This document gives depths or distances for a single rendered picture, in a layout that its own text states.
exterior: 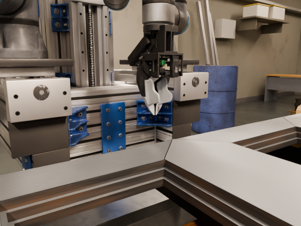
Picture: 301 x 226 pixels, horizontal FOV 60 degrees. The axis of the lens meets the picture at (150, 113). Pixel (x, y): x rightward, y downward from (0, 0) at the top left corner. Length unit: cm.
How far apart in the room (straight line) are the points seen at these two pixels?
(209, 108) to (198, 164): 326
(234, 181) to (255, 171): 6
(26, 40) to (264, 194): 63
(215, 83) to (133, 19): 181
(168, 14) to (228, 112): 324
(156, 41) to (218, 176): 34
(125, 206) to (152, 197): 8
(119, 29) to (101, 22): 345
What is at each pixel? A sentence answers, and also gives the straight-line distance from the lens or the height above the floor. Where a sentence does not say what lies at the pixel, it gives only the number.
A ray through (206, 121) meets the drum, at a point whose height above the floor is 20.
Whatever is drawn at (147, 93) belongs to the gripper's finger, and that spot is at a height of 95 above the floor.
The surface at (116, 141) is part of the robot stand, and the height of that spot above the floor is 77.
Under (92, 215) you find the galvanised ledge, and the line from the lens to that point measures 67.
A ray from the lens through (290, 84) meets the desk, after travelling 709.
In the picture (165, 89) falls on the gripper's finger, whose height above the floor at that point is 96.
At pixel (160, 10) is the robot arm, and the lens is 61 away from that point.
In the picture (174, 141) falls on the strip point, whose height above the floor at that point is 86.
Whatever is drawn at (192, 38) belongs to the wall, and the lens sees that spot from 547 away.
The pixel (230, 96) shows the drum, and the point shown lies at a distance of 377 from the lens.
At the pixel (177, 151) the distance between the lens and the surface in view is 52.
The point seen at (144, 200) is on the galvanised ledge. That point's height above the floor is 68.
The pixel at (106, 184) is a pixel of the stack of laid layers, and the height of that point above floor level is 84.
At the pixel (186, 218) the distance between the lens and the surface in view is 79.
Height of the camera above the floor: 103
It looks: 11 degrees down
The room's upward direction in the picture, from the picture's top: straight up
